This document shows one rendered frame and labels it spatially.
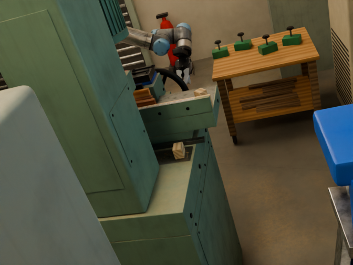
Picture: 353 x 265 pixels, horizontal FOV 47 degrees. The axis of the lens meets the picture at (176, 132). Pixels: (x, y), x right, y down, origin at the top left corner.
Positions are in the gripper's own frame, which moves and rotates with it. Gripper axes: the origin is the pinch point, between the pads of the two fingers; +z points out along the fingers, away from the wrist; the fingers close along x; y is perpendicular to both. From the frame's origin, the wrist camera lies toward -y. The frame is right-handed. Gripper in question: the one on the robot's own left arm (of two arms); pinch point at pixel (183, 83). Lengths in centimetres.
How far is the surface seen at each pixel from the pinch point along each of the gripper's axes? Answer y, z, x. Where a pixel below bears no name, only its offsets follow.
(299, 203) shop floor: 75, 36, -41
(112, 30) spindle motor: -58, 19, 5
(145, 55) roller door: 176, -180, 96
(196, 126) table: -24.1, 37.6, -11.6
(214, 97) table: -22.9, 26.2, -18.4
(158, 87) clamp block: -18.9, 13.7, 4.4
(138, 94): -28.5, 22.6, 8.4
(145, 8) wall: 140, -210, 82
